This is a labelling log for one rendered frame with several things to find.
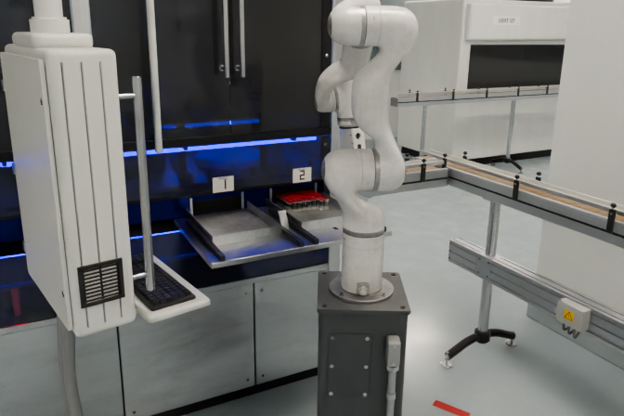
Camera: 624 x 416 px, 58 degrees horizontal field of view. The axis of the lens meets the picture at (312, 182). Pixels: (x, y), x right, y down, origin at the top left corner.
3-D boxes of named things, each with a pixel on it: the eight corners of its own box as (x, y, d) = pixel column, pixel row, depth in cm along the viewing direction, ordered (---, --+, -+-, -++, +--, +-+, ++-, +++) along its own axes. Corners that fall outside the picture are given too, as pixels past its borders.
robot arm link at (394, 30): (344, 182, 165) (398, 181, 167) (350, 198, 154) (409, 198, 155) (352, 3, 147) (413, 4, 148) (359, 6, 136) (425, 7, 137)
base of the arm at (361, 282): (396, 305, 158) (400, 242, 153) (329, 304, 158) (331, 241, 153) (389, 276, 176) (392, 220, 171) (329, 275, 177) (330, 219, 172)
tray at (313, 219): (266, 206, 238) (266, 198, 237) (319, 198, 249) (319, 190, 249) (301, 231, 209) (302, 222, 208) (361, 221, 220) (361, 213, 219)
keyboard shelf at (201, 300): (73, 279, 191) (72, 271, 190) (152, 259, 207) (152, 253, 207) (121, 334, 156) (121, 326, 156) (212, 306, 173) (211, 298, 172)
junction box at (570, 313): (554, 318, 234) (557, 299, 231) (563, 317, 236) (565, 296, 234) (579, 332, 223) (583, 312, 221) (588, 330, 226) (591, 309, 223)
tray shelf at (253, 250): (174, 223, 221) (173, 219, 220) (330, 201, 252) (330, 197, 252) (211, 268, 180) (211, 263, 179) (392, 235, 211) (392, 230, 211)
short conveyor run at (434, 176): (331, 203, 254) (331, 170, 250) (315, 195, 268) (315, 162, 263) (449, 187, 285) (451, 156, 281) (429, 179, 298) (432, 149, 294)
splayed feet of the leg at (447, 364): (436, 362, 282) (438, 337, 278) (510, 339, 304) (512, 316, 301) (447, 370, 275) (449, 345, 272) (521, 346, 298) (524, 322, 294)
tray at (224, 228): (186, 217, 223) (185, 208, 222) (247, 208, 234) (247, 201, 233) (213, 246, 194) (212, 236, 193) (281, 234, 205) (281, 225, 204)
